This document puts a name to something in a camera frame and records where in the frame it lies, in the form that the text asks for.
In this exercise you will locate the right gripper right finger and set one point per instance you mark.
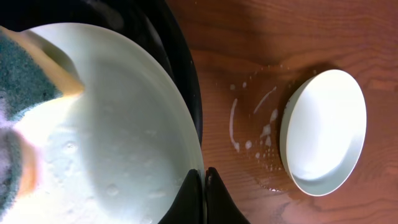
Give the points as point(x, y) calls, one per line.
point(220, 207)

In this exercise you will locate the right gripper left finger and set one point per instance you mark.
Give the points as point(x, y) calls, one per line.
point(187, 208)

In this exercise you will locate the mint plate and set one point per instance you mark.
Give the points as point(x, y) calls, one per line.
point(121, 150)
point(322, 132)

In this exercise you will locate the green yellow sponge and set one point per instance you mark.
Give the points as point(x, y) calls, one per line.
point(29, 78)

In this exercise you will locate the black round tray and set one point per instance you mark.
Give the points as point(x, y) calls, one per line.
point(149, 23)

